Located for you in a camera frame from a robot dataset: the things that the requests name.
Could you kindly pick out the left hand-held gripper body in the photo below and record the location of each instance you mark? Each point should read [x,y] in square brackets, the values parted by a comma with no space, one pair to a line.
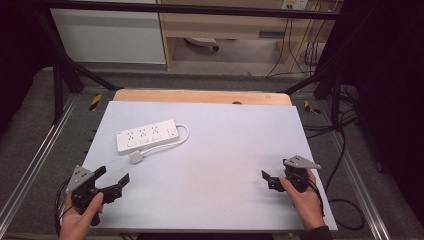
[79,178]

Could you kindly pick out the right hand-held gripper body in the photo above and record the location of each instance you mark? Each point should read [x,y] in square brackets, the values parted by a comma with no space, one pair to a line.
[297,175]

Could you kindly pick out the person's right hand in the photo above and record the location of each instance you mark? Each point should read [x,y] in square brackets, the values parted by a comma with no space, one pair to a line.
[306,205]

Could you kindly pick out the person's left hand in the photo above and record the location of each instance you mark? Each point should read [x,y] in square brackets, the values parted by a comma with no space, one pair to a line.
[75,223]

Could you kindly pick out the white plug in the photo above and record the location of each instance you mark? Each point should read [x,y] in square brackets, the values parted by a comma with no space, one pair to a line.
[135,157]

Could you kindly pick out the white power strip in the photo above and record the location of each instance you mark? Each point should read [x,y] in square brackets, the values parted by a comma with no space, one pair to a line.
[146,136]

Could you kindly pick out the person's dark right sleeve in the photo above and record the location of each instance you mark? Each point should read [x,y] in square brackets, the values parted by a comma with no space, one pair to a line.
[318,234]

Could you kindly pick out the wooden board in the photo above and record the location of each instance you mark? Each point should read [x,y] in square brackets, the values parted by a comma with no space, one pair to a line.
[200,96]

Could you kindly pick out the dark curtain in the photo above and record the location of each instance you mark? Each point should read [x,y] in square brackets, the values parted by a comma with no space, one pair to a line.
[16,50]
[393,83]

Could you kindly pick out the white cabinet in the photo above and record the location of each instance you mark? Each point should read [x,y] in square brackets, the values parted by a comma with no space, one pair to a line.
[106,36]

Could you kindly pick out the grey oblong device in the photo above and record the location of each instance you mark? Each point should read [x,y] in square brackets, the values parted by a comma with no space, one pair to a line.
[201,41]

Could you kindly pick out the light wooden desk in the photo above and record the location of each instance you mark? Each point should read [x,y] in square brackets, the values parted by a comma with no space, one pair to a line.
[216,26]

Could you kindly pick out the aluminium rail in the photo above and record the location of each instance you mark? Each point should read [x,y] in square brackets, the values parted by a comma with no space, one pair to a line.
[361,186]
[36,156]

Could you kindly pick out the white wall socket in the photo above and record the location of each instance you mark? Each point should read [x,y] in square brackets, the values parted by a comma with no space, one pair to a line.
[293,4]

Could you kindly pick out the black metal frame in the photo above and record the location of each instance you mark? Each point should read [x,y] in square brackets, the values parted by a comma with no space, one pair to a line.
[186,8]

